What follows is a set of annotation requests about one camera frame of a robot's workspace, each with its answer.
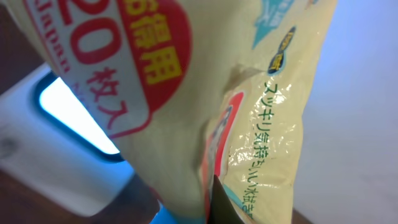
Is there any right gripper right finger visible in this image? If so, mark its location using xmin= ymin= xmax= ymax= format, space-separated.
xmin=208 ymin=175 xmax=243 ymax=224

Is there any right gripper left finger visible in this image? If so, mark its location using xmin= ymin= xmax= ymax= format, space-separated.
xmin=90 ymin=175 xmax=160 ymax=224

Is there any yellow wet wipes pack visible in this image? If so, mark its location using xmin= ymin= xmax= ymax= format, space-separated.
xmin=4 ymin=0 xmax=336 ymax=223

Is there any white barcode scanner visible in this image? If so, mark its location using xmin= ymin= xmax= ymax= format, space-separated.
xmin=1 ymin=64 xmax=134 ymax=217

